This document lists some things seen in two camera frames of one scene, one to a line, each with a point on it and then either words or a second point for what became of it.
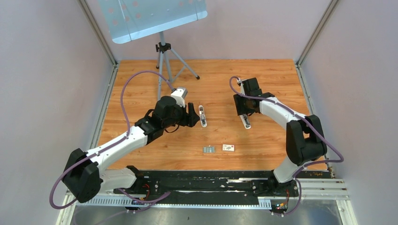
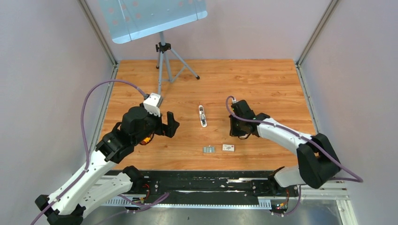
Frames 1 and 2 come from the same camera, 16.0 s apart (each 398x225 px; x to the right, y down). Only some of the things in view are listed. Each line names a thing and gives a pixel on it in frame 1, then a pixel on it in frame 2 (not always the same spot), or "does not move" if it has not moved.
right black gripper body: [242, 105] -> [237, 128]
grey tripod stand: [175, 64] does not move
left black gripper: [188, 119] -> [168, 130]
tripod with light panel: [127, 20] does not move
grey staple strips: [209, 149] does not move
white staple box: [228, 147] does not move
